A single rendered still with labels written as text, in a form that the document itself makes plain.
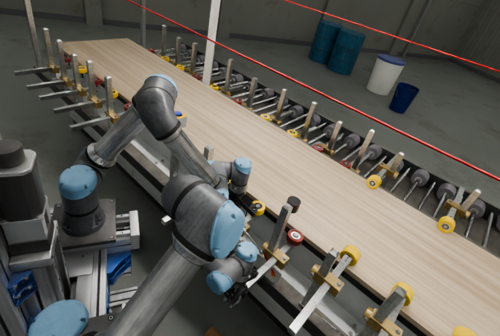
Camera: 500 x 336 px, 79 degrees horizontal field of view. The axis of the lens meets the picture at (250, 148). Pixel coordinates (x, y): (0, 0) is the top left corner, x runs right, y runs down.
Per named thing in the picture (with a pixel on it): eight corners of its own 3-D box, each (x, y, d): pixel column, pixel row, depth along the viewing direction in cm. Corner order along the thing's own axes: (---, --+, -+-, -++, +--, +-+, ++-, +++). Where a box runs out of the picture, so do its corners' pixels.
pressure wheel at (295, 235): (292, 258, 151) (297, 244, 144) (279, 247, 154) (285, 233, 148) (300, 250, 156) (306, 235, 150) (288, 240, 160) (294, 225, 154)
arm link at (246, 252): (231, 248, 103) (246, 235, 109) (225, 267, 109) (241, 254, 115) (248, 263, 99) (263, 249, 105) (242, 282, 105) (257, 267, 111)
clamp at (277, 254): (280, 270, 141) (283, 264, 138) (259, 251, 147) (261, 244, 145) (288, 263, 145) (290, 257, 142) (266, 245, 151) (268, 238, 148)
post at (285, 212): (263, 276, 153) (289, 210, 126) (258, 271, 154) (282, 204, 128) (268, 271, 155) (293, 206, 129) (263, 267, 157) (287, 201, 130)
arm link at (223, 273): (196, 278, 102) (219, 259, 109) (220, 301, 97) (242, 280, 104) (199, 263, 97) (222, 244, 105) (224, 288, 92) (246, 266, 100)
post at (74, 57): (79, 111, 249) (72, 54, 223) (77, 110, 251) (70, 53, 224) (84, 111, 252) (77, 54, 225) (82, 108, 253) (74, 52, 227)
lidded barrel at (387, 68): (396, 97, 634) (412, 65, 596) (373, 95, 617) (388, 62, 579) (380, 85, 679) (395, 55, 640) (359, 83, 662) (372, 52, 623)
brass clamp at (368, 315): (392, 348, 112) (399, 341, 109) (359, 320, 118) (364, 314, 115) (397, 335, 116) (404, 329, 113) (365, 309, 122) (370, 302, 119)
